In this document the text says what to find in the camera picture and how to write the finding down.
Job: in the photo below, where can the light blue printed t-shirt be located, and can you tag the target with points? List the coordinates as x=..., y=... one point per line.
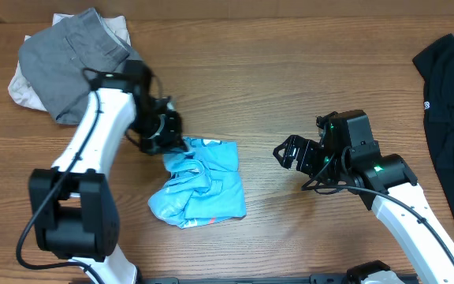
x=204, y=187

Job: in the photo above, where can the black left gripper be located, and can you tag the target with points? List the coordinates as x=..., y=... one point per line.
x=169, y=143

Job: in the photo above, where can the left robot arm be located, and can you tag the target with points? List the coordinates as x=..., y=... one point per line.
x=74, y=220

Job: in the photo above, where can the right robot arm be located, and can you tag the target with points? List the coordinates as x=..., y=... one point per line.
x=347, y=157

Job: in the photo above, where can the grey folded trousers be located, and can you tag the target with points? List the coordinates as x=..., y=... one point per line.
x=52, y=62

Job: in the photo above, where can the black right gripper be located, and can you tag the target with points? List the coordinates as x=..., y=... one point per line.
x=307, y=148

